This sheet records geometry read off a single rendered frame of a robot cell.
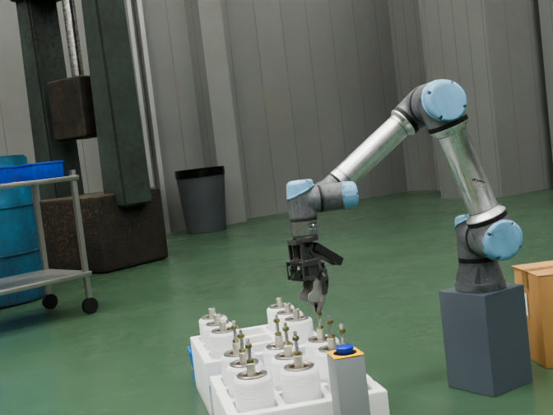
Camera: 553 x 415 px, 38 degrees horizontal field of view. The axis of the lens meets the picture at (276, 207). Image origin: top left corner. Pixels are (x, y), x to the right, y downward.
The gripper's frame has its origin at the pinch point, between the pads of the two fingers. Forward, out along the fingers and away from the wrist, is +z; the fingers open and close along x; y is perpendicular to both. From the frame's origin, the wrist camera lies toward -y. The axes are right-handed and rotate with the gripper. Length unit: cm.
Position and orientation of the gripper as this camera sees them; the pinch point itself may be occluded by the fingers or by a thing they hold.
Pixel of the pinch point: (318, 306)
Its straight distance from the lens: 225.3
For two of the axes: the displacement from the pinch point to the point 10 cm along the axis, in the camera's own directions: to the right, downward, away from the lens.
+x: 6.3, -0.2, -7.8
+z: 1.2, 9.9, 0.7
